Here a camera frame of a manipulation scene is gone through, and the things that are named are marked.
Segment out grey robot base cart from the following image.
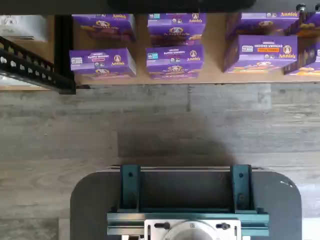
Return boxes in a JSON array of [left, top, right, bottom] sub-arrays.
[[69, 164, 303, 240]]

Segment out purple Annie's pasta box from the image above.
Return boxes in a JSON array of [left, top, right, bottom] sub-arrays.
[[284, 12, 320, 38], [147, 12, 207, 47], [68, 47, 137, 79], [145, 44, 205, 80], [283, 41, 320, 76], [71, 13, 137, 43], [225, 11, 300, 39]]

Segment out wooden shelf board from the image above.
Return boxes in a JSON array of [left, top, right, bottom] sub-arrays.
[[0, 13, 320, 91]]

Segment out purple Annie's box orange label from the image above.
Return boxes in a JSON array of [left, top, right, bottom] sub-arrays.
[[222, 34, 299, 74]]

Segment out black perforated shelf brace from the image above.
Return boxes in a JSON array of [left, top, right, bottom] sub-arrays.
[[0, 36, 76, 95]]

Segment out silver mounting plate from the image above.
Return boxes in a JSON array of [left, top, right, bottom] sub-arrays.
[[143, 218, 242, 240]]

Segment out white appliance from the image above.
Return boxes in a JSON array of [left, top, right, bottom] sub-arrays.
[[0, 14, 49, 44]]

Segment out teal metal mounting frame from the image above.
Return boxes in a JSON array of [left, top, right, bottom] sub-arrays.
[[106, 164, 270, 237]]

